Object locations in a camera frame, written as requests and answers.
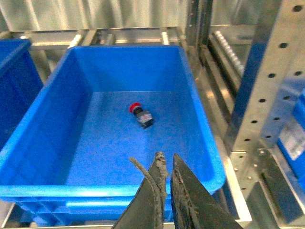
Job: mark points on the perforated metal rack post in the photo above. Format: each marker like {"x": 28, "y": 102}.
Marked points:
{"x": 273, "y": 78}

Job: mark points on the blue source bin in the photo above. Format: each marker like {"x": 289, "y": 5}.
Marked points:
{"x": 19, "y": 84}

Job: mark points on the worn right gripper left finger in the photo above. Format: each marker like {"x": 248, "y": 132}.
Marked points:
{"x": 146, "y": 210}

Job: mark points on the red mushroom push button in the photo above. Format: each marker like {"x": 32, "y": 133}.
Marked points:
{"x": 143, "y": 117}

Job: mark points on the blue target bin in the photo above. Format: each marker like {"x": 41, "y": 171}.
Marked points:
{"x": 68, "y": 160}

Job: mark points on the far right blue bin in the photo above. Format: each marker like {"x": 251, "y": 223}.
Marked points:
{"x": 292, "y": 137}

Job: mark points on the worn right gripper right finger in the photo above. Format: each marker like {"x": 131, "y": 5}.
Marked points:
{"x": 193, "y": 206}

